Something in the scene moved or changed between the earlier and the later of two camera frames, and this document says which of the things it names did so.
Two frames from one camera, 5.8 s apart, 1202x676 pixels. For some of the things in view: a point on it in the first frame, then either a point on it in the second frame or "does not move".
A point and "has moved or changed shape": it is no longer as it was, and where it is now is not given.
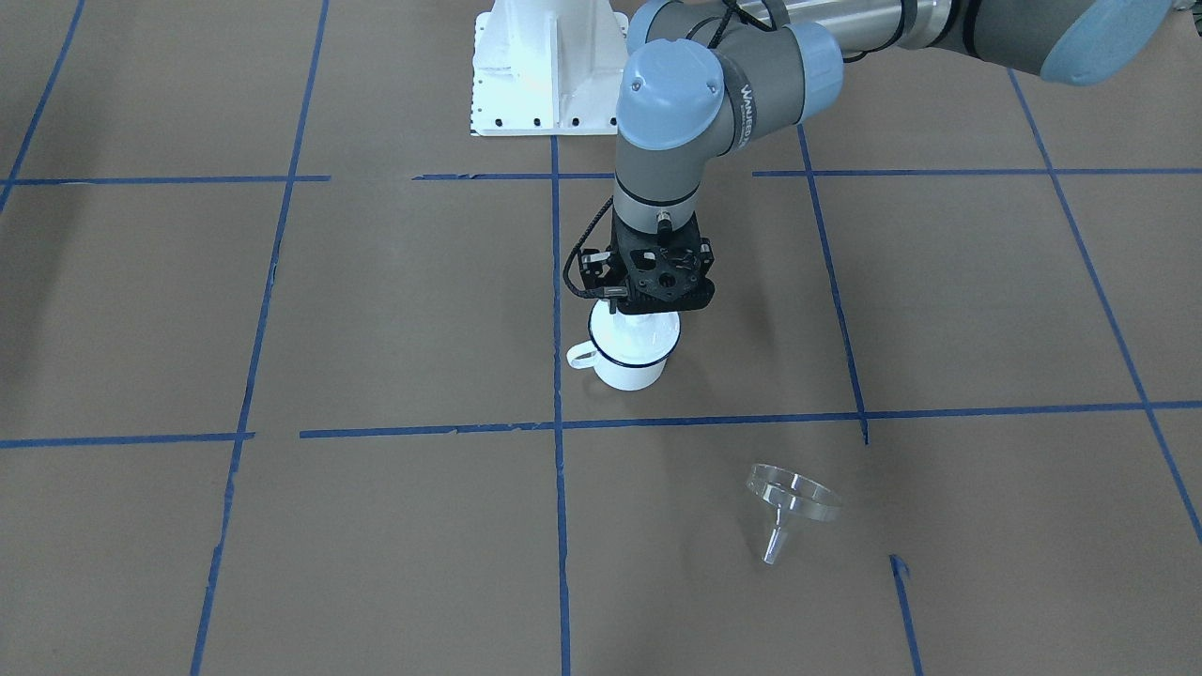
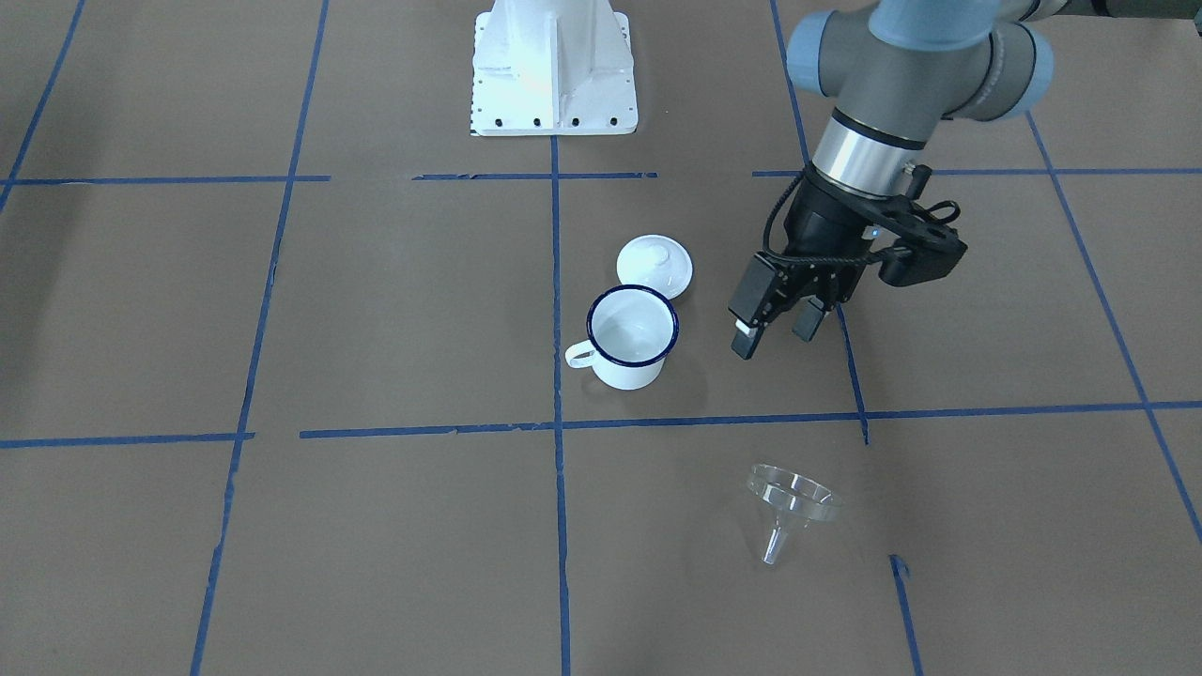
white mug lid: (631, 337) has moved or changed shape
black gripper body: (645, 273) -> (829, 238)
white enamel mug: (628, 351) does not move
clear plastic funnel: (791, 495) does not move
